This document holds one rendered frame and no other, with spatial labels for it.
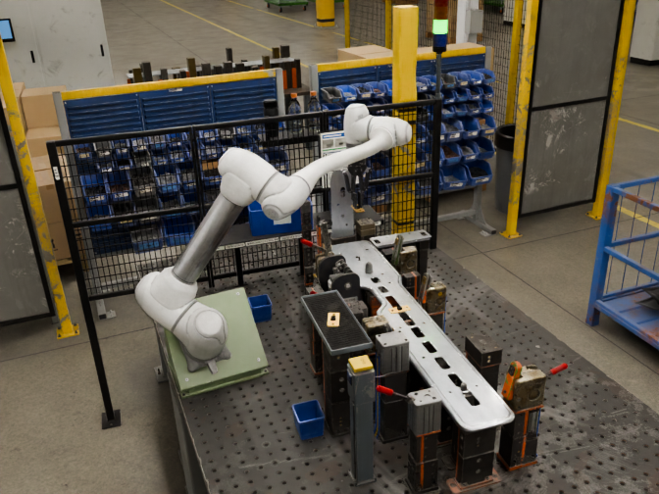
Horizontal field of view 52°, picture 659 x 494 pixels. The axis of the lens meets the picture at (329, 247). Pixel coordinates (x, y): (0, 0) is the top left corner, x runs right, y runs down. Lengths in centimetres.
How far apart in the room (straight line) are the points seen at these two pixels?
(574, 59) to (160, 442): 403
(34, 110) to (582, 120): 489
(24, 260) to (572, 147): 419
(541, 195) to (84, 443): 394
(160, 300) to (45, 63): 670
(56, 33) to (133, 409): 595
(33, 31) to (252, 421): 707
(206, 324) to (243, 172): 58
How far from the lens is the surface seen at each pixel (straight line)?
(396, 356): 226
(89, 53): 906
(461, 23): 742
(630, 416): 276
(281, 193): 234
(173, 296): 256
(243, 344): 280
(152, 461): 359
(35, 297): 467
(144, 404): 396
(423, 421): 211
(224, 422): 261
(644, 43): 1342
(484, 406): 218
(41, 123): 700
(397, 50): 346
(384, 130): 265
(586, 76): 575
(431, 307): 274
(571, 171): 595
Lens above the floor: 235
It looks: 25 degrees down
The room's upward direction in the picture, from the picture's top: 2 degrees counter-clockwise
